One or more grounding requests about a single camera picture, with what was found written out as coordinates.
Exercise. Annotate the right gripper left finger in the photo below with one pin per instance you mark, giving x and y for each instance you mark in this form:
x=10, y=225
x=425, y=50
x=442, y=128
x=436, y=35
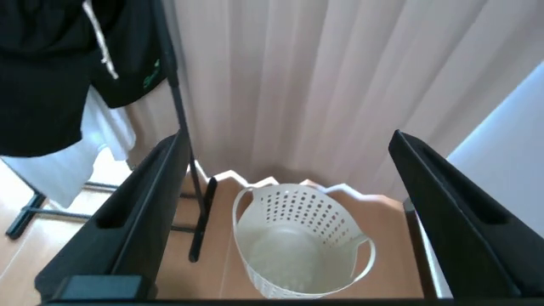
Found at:
x=132, y=225

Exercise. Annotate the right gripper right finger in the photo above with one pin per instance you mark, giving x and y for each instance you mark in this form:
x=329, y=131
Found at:
x=472, y=238

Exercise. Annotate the white printed T-shirt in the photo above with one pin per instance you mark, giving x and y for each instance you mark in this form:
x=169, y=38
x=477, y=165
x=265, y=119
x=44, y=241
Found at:
x=64, y=170

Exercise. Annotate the black shorts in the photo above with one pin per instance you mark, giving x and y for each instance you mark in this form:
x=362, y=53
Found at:
x=51, y=76

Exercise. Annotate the black clothes rack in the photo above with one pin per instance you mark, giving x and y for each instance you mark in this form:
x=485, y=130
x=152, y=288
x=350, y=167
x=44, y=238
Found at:
x=180, y=110

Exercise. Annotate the white laundry basket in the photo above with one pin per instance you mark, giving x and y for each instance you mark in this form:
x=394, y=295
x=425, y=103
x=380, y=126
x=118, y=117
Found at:
x=297, y=246

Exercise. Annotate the beige curtain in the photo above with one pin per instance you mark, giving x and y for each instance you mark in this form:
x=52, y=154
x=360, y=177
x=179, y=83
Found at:
x=319, y=85

